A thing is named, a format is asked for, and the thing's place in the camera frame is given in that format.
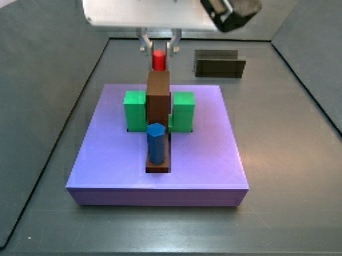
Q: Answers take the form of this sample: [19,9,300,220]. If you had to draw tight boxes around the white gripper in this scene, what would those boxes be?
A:
[82,0,217,69]

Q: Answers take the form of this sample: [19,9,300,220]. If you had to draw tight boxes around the red cylinder peg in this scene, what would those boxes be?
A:
[153,49,166,71]

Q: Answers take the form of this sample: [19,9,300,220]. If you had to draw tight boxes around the purple board base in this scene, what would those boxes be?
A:
[67,84,249,206]

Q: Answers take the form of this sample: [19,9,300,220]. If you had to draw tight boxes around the green left block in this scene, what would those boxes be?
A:
[123,91,147,132]

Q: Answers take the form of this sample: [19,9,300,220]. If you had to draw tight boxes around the green block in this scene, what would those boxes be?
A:
[170,91,196,133]
[123,91,147,132]

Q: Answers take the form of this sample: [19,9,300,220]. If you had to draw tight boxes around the brown tall block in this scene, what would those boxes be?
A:
[146,71,172,173]

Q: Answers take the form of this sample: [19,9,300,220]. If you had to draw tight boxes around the green right block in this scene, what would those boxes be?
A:
[170,91,196,133]

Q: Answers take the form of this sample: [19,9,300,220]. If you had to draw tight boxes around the blue hexagonal peg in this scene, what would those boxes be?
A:
[147,123,166,165]

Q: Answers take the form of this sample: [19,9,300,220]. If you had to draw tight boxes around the black angle bracket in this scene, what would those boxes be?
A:
[194,50,246,78]

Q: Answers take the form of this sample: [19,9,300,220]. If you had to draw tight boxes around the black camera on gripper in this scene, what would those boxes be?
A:
[201,0,262,32]

